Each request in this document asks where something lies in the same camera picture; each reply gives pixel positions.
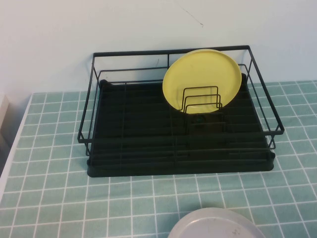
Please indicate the yellow round plate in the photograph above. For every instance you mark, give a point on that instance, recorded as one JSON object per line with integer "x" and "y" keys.
{"x": 198, "y": 72}

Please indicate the grey round plate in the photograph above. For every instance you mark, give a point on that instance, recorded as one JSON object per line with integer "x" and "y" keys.
{"x": 210, "y": 225}

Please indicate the black plastic drip tray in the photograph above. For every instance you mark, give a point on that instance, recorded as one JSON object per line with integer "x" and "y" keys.
{"x": 148, "y": 171}

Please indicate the green checkered tablecloth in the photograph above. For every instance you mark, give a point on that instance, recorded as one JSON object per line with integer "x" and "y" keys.
{"x": 49, "y": 193}

